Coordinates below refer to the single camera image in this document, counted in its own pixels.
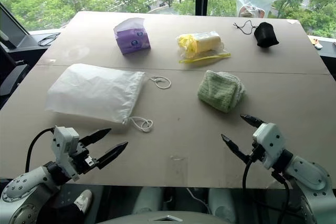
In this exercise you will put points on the purple tissue pack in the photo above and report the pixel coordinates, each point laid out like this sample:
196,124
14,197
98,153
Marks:
134,40

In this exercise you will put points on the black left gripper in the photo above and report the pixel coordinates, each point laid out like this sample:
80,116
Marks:
83,159

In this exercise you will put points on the dark slanted window frame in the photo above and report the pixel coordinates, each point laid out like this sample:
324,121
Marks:
13,32

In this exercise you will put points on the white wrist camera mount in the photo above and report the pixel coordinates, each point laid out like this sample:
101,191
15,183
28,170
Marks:
63,142
270,140

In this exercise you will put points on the clear plastic bag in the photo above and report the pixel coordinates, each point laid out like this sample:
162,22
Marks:
252,6

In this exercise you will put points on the yellow item in zip bag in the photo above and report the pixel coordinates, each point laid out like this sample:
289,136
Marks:
204,41

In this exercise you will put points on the pale grey rounded leg shell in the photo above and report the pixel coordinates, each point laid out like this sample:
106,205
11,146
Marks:
221,205
147,199

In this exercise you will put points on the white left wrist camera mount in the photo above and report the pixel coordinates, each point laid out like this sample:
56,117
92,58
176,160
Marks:
63,142

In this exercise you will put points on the grey robot torso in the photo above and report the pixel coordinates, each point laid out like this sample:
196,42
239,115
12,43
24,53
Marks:
170,217

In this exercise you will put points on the small white orange tool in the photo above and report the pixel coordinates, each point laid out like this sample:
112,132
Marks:
317,44

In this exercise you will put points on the green cloth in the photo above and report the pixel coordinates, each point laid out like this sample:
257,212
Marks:
218,90

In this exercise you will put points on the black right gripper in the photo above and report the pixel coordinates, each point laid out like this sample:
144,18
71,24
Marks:
256,153

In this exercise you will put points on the white shoe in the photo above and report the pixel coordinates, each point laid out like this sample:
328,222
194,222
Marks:
84,200

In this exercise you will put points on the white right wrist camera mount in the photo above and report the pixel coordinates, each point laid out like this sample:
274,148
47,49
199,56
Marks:
270,140

